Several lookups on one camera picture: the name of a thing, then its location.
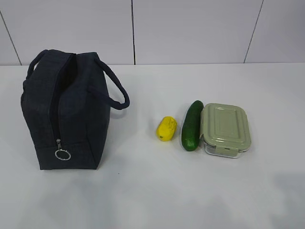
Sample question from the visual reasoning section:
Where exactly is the glass container with green lid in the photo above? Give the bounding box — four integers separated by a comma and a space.
200, 103, 251, 158

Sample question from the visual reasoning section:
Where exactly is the yellow toy corn cob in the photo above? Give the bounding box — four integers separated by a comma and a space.
156, 116, 177, 141

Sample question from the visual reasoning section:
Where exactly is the silver ring zipper pull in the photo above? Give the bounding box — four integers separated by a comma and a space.
54, 139, 71, 161

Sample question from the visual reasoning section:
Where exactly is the dark navy lunch bag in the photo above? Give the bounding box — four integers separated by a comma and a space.
20, 50, 130, 170

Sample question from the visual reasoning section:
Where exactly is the green cucumber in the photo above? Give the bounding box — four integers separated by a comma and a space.
181, 100, 204, 151

